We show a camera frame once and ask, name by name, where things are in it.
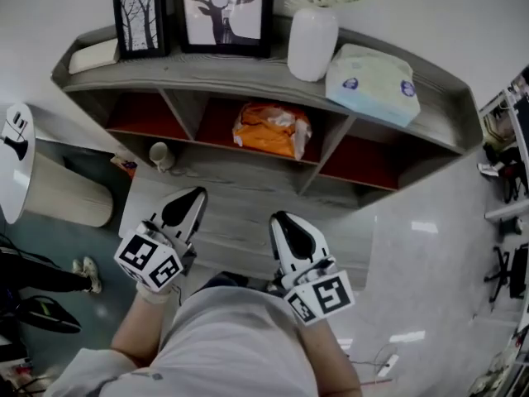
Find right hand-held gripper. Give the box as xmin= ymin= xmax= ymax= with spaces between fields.
xmin=268 ymin=210 xmax=355 ymax=327

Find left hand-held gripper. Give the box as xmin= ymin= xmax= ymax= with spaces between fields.
xmin=114 ymin=186 xmax=208 ymax=294

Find grey wooden shelf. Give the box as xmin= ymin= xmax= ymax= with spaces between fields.
xmin=50 ymin=14 xmax=484 ymax=291

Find pale green tissues pack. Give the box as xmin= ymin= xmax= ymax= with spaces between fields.
xmin=325 ymin=42 xmax=422 ymax=128

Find person's right forearm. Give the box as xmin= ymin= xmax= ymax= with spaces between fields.
xmin=294 ymin=315 xmax=365 ymax=397

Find person's left forearm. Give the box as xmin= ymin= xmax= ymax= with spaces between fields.
xmin=109 ymin=281 xmax=188 ymax=368

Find person's dark trousers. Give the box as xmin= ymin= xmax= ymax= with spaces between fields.
xmin=204 ymin=270 xmax=250 ymax=289

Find white mug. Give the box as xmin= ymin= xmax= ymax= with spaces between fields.
xmin=148 ymin=141 xmax=178 ymax=174

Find small orange box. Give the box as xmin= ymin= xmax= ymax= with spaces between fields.
xmin=109 ymin=152 xmax=138 ymax=178

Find orange plastic packet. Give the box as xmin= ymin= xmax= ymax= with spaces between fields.
xmin=231 ymin=101 xmax=313 ymax=160

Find person's grey shirt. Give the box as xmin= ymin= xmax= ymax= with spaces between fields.
xmin=48 ymin=283 xmax=320 ymax=397

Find white power strip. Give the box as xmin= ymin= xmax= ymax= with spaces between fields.
xmin=379 ymin=353 xmax=401 ymax=376

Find black bag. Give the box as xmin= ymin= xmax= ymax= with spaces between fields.
xmin=15 ymin=295 xmax=83 ymax=335

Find round white side table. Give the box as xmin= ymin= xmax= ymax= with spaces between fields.
xmin=0 ymin=103 xmax=37 ymax=225

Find white flat box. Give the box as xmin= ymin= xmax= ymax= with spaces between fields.
xmin=67 ymin=38 xmax=122 ymax=75

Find white ceramic vase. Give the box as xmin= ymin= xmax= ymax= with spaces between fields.
xmin=286 ymin=7 xmax=341 ymax=83

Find black framed deer picture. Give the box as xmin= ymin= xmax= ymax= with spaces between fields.
xmin=172 ymin=0 xmax=276 ymax=59

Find black framed tree picture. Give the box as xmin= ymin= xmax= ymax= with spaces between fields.
xmin=112 ymin=0 xmax=171 ymax=60

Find black office chair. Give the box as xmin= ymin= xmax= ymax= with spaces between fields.
xmin=484 ymin=243 xmax=529 ymax=302

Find white office desk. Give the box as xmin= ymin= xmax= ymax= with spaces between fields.
xmin=477 ymin=63 xmax=529 ymax=223

